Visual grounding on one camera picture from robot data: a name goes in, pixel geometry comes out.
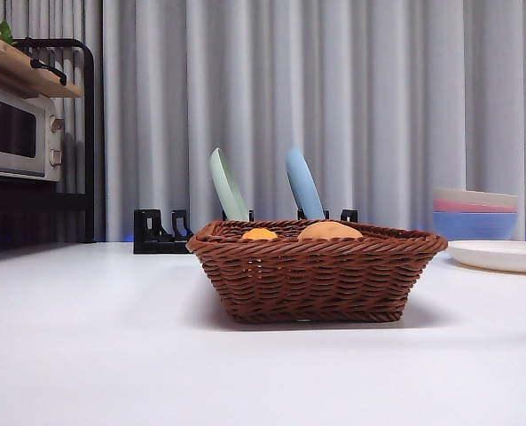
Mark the tan potato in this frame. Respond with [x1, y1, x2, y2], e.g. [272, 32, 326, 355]
[297, 220, 365, 242]

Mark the brown wicker basket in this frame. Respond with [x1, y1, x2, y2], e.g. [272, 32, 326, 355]
[185, 218, 449, 325]

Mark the pale green plate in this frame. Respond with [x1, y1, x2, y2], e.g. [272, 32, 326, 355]
[208, 146, 249, 222]

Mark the light blue plate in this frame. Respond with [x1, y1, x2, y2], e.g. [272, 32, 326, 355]
[285, 146, 326, 221]

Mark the black dish rack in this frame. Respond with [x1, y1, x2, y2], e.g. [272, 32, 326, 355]
[132, 207, 359, 256]

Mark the grey pleated curtain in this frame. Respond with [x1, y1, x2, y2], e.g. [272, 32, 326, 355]
[0, 0, 526, 244]

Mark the pink bowl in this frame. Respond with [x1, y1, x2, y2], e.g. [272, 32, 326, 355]
[432, 198, 520, 215]

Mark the blue bowl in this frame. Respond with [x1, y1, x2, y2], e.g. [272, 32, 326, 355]
[432, 210, 520, 243]

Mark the beige bowl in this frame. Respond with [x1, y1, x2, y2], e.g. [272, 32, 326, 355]
[432, 186, 520, 209]

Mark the white plate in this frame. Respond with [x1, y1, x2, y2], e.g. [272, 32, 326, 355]
[446, 240, 526, 274]

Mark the silver toaster oven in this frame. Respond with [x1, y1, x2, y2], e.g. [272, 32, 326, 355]
[0, 81, 65, 184]

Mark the wooden cutting board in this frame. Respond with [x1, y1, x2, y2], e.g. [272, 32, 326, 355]
[0, 37, 85, 99]

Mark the black metal shelf frame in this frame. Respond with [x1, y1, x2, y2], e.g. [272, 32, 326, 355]
[0, 37, 97, 269]

